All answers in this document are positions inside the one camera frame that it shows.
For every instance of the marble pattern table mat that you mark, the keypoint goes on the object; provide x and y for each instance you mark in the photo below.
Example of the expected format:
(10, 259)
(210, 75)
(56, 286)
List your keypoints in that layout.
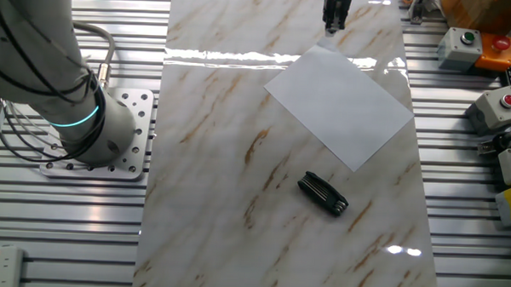
(221, 159)

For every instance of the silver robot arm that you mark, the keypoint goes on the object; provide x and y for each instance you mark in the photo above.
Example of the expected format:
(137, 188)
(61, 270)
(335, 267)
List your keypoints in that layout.
(29, 46)

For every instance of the white paper sheet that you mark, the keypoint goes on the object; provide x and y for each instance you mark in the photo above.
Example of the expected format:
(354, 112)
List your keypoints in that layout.
(346, 108)

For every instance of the brown cardboard box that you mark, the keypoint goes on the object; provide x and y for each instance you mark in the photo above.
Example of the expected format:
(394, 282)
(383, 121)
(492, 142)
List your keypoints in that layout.
(486, 13)

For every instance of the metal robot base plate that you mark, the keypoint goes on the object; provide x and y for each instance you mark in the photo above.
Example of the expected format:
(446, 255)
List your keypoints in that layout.
(140, 156)

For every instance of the grey box green button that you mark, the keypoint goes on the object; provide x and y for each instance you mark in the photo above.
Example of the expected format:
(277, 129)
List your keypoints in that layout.
(454, 52)

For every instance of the orange box red button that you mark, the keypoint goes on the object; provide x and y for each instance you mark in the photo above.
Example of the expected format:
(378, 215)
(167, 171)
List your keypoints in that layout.
(493, 58)

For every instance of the dark folding hex key set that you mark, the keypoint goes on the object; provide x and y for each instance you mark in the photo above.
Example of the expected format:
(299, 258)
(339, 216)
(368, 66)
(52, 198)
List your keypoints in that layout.
(322, 192)

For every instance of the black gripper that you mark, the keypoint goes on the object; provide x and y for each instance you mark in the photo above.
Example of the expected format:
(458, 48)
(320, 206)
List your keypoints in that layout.
(336, 0)

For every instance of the aluminium stand pole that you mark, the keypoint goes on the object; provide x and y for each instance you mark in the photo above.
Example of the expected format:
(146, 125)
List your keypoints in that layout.
(417, 13)

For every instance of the white power strip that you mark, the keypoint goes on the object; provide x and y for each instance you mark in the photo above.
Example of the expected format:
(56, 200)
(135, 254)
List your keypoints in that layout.
(0, 266)

